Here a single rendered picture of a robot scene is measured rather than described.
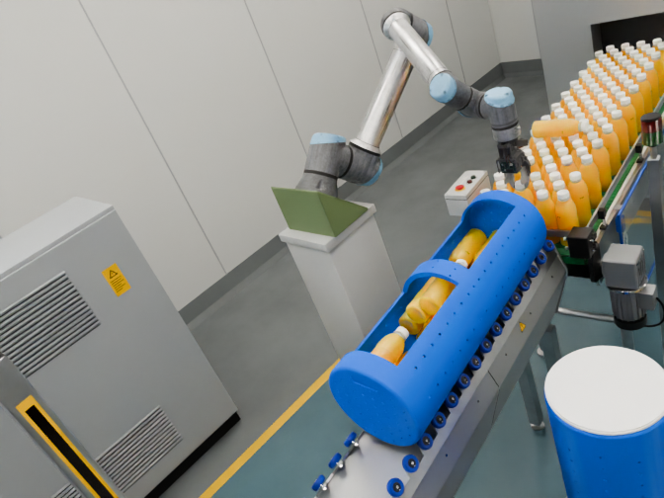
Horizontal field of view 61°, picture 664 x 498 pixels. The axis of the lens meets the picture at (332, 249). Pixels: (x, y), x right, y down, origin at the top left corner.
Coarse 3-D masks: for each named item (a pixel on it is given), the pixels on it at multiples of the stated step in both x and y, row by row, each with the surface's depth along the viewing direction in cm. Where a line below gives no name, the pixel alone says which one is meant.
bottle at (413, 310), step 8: (432, 280) 175; (424, 288) 174; (416, 296) 172; (408, 304) 170; (416, 304) 168; (408, 312) 171; (416, 312) 169; (424, 312) 167; (416, 320) 171; (424, 320) 169
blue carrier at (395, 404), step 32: (480, 224) 205; (512, 224) 179; (544, 224) 188; (448, 256) 197; (480, 256) 169; (512, 256) 174; (416, 288) 184; (480, 288) 163; (512, 288) 174; (384, 320) 172; (448, 320) 153; (480, 320) 160; (352, 352) 150; (416, 352) 145; (448, 352) 149; (352, 384) 147; (384, 384) 138; (416, 384) 141; (448, 384) 149; (352, 416) 158; (384, 416) 147; (416, 416) 139
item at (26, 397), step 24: (0, 360) 109; (0, 384) 109; (24, 384) 113; (24, 408) 113; (48, 408) 117; (48, 432) 117; (48, 456) 119; (72, 456) 121; (72, 480) 122; (96, 480) 126
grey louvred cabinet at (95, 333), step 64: (0, 256) 251; (64, 256) 245; (128, 256) 264; (0, 320) 231; (64, 320) 249; (128, 320) 269; (64, 384) 253; (128, 384) 274; (192, 384) 297; (0, 448) 240; (128, 448) 278; (192, 448) 303
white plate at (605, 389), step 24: (576, 360) 146; (600, 360) 143; (624, 360) 141; (648, 360) 138; (552, 384) 142; (576, 384) 140; (600, 384) 137; (624, 384) 135; (648, 384) 133; (552, 408) 137; (576, 408) 134; (600, 408) 132; (624, 408) 130; (648, 408) 128; (600, 432) 127; (624, 432) 125
